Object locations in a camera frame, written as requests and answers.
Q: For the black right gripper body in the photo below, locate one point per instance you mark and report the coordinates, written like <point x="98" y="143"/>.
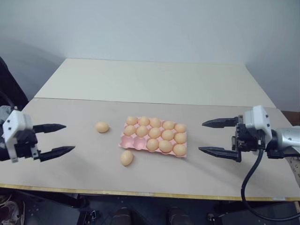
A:
<point x="246" y="140"/>

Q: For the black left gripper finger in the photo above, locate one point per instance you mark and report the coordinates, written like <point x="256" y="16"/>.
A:
<point x="48" y="128"/>
<point x="56" y="152"/>

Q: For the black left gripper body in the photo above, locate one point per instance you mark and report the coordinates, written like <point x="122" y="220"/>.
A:
<point x="25" y="143"/>

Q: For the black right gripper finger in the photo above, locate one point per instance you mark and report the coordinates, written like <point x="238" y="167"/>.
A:
<point x="221" y="122"/>
<point x="222" y="152"/>

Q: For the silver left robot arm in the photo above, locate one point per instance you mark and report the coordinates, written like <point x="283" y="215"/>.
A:
<point x="4" y="150"/>

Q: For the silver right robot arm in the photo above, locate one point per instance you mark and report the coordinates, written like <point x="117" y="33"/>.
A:
<point x="287" y="139"/>

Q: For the tan egg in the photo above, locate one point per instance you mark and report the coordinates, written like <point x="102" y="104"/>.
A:
<point x="144" y="121"/>
<point x="165" y="145"/>
<point x="132" y="120"/>
<point x="168" y="125"/>
<point x="155" y="122"/>
<point x="126" y="158"/>
<point x="155" y="132"/>
<point x="179" y="150"/>
<point x="102" y="127"/>
<point x="167" y="135"/>
<point x="180" y="128"/>
<point x="130" y="130"/>
<point x="180" y="138"/>
<point x="152" y="144"/>
<point x="141" y="131"/>

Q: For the pink egg tray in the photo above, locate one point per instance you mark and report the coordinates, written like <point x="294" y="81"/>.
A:
<point x="131" y="143"/>

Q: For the perforated metal plate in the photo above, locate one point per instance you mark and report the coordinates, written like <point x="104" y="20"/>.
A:
<point x="295" y="175"/>

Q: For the light sneaker shoe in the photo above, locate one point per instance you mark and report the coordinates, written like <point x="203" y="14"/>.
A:
<point x="8" y="209"/>

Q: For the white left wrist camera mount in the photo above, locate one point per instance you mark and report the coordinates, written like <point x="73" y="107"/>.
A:
<point x="17" y="122"/>

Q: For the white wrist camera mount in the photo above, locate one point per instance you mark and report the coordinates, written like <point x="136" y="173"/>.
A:
<point x="17" y="122"/>
<point x="256" y="119"/>

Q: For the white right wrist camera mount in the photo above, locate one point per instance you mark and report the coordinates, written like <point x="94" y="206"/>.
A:
<point x="256" y="119"/>

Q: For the black table frame bar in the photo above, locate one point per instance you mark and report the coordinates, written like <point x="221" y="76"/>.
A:
<point x="51" y="199"/>

